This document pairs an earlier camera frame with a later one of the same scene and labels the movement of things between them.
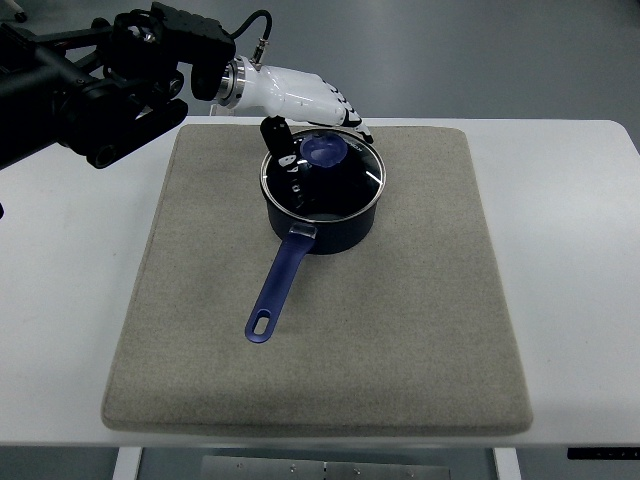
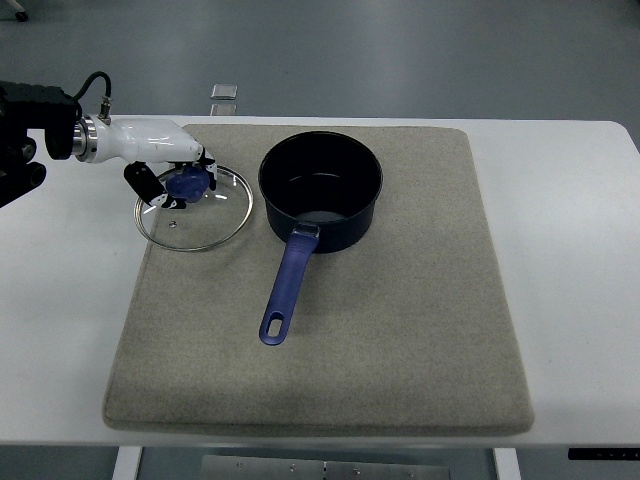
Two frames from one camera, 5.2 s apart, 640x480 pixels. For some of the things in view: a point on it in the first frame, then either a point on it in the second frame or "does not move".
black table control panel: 606,453 does not move
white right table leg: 507,463 does not move
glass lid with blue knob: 333,175 to 210,219
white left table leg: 127,463 does not move
